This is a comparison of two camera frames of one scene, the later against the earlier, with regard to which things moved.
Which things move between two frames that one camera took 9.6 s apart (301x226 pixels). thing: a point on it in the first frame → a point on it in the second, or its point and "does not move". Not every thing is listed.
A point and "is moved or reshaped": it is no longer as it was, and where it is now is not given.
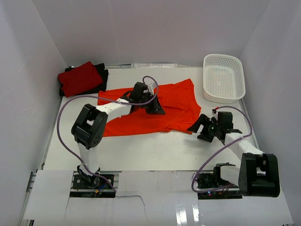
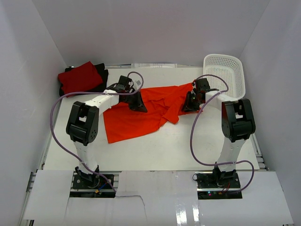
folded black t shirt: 68,68 does not move
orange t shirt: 178,99 is moved or reshaped
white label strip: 153,65 does not move
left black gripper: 156,108 → 138,105
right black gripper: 202,119 → 188,106
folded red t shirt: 79,78 does not move
